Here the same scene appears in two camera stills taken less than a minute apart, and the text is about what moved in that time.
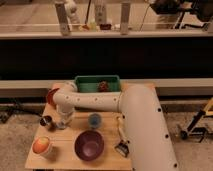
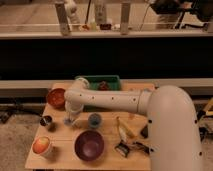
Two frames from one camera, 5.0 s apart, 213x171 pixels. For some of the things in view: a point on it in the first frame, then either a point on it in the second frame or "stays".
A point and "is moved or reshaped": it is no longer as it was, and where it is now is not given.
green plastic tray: x=89 y=83 stays
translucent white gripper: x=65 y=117 to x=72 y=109
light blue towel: x=61 y=125 is moved or reshaped
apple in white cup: x=42 y=146 stays
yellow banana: x=120 y=125 stays
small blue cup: x=94 y=120 stays
